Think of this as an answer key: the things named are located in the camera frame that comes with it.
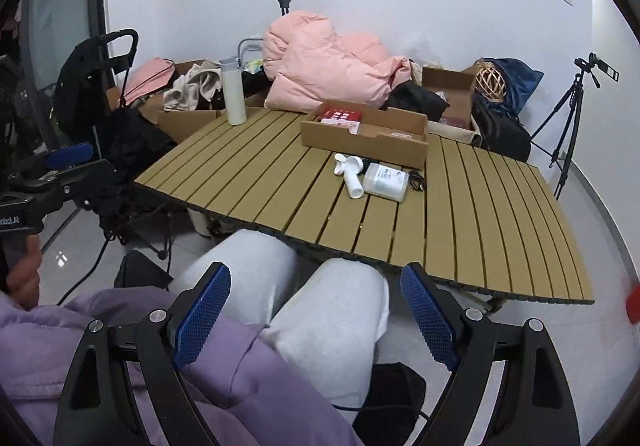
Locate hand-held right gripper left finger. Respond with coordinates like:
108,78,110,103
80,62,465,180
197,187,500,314
52,262,233,446

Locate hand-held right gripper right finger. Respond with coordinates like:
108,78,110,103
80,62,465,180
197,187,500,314
400,262,583,446

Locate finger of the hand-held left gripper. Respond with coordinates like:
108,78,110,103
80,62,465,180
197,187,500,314
30,159,121,214
42,141,95,169

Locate white small bottle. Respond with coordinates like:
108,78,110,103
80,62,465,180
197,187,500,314
334,153,368,200

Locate shallow cardboard tray box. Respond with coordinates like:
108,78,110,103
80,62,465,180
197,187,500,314
300,101,429,168

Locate person's left hand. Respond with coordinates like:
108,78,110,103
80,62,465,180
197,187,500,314
5,236,42,305

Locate black cloth pile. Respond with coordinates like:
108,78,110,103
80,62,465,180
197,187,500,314
97,108,178,242

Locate purple jacket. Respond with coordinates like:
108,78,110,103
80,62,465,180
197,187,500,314
0,288,366,446

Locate person's left leg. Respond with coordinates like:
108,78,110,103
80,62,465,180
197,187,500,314
170,228,301,327

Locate person's leg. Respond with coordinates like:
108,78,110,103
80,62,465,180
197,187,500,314
257,258,391,424
170,228,301,327

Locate black seat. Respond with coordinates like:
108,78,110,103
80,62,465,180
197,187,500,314
115,250,173,294

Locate black hanging bag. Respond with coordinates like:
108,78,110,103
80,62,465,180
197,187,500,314
55,38,108,137

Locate black pouch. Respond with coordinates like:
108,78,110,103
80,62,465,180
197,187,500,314
350,362,428,446

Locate person's right leg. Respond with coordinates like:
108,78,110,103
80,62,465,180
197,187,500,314
257,258,391,424

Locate large cardboard box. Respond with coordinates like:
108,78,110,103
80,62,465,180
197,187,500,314
105,58,266,142

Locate pink bag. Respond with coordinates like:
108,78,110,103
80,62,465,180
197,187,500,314
122,57,176,107

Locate glass door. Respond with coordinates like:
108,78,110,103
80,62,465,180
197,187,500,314
0,0,111,247

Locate beige clothes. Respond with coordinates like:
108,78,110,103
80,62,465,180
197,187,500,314
162,66,223,112

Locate tan slatted folding table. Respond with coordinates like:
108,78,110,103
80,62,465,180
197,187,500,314
132,107,596,314

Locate white thermos bottle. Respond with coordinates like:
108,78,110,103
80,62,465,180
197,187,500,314
220,55,247,126

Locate black luggage bag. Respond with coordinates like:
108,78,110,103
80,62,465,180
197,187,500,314
470,91,532,162

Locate red bucket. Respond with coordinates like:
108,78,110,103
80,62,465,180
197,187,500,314
625,283,640,322

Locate black garment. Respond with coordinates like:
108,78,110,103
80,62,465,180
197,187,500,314
387,80,451,123

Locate red flat box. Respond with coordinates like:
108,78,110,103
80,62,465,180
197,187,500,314
320,108,363,126

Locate open cardboard box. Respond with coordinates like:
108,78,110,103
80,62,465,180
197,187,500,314
421,66,483,134

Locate woven rattan ball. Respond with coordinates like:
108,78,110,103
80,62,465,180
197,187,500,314
474,58,508,102

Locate pink down jacket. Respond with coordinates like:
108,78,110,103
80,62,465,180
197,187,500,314
262,10,413,113

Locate blue cloth bag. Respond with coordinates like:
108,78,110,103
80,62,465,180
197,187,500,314
492,57,544,102

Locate black tripod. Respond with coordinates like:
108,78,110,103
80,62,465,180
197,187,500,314
530,71,586,199

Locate black floor cable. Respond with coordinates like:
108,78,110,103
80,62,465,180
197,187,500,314
57,226,118,304

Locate black trolley handle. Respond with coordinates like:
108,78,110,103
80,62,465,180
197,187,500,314
92,28,140,77

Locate grey metal frame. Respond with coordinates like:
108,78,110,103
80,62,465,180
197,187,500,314
236,38,265,64

